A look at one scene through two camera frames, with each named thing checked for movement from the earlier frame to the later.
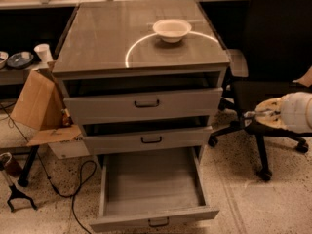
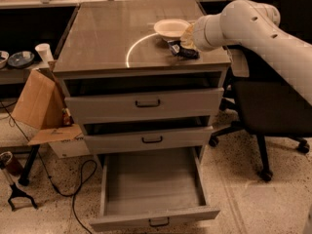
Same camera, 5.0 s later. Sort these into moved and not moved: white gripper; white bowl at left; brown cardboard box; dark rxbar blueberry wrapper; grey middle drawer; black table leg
Moved: dark rxbar blueberry wrapper; white gripper
Not moved: white bowl at left; brown cardboard box; grey middle drawer; black table leg
